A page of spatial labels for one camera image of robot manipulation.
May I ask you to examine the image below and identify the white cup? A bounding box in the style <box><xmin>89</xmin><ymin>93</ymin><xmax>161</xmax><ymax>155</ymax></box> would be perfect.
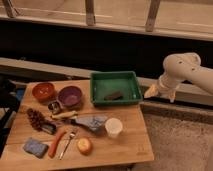
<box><xmin>105</xmin><ymin>118</ymin><xmax>123</xmax><ymax>138</ymax></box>

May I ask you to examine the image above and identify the grey blue towel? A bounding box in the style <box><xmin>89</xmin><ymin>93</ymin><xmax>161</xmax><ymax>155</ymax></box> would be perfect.
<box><xmin>75</xmin><ymin>115</ymin><xmax>108</xmax><ymax>132</ymax></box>

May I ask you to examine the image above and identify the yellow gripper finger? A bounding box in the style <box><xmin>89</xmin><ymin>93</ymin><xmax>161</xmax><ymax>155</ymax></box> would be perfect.
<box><xmin>144</xmin><ymin>84</ymin><xmax>158</xmax><ymax>98</ymax></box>
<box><xmin>169</xmin><ymin>92</ymin><xmax>176</xmax><ymax>103</ymax></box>

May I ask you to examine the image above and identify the dark brown block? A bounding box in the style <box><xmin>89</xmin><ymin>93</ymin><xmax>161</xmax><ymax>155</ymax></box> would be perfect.
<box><xmin>104</xmin><ymin>92</ymin><xmax>123</xmax><ymax>100</ymax></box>

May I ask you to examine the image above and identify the black handled knife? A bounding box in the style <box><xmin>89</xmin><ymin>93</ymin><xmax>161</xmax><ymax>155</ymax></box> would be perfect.
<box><xmin>62</xmin><ymin>119</ymin><xmax>77</xmax><ymax>125</ymax></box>

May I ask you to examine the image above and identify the brown pine cone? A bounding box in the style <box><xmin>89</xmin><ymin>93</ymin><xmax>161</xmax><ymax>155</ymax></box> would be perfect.
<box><xmin>27</xmin><ymin>108</ymin><xmax>46</xmax><ymax>131</ymax></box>

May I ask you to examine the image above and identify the green plastic tray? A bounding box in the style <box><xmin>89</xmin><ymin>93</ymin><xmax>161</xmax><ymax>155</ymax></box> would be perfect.
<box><xmin>90</xmin><ymin>71</ymin><xmax>143</xmax><ymax>106</ymax></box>

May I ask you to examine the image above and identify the purple bowl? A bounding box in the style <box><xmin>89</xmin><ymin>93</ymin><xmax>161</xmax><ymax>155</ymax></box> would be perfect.
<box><xmin>58</xmin><ymin>86</ymin><xmax>82</xmax><ymax>107</ymax></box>

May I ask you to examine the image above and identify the black metal scoop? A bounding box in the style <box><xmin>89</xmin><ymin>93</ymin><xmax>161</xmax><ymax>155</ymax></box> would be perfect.
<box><xmin>41</xmin><ymin>123</ymin><xmax>57</xmax><ymax>135</ymax></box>

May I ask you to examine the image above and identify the small metal cup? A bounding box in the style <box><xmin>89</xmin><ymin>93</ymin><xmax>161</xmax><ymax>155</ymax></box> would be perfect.
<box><xmin>48</xmin><ymin>101</ymin><xmax>62</xmax><ymax>115</ymax></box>

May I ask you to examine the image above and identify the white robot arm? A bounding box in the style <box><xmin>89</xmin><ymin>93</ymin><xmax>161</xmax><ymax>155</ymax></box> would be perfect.
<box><xmin>144</xmin><ymin>52</ymin><xmax>213</xmax><ymax>103</ymax></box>

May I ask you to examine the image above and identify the orange carrot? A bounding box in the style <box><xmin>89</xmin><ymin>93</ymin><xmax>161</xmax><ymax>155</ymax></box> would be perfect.
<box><xmin>48</xmin><ymin>130</ymin><xmax>66</xmax><ymax>158</ymax></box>

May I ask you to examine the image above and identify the blue sponge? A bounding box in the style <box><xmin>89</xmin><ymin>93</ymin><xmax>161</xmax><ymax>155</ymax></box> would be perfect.
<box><xmin>23</xmin><ymin>137</ymin><xmax>49</xmax><ymax>158</ymax></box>

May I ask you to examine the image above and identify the red bowl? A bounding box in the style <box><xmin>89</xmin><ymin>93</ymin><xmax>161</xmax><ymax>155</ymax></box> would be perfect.
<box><xmin>32</xmin><ymin>82</ymin><xmax>55</xmax><ymax>102</ymax></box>

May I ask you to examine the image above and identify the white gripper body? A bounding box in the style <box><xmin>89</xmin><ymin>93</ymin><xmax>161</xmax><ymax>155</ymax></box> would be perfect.
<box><xmin>157</xmin><ymin>75</ymin><xmax>177</xmax><ymax>97</ymax></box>

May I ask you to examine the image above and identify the silver fork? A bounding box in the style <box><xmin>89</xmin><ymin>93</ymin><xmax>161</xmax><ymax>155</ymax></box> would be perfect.
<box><xmin>59</xmin><ymin>129</ymin><xmax>77</xmax><ymax>160</ymax></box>

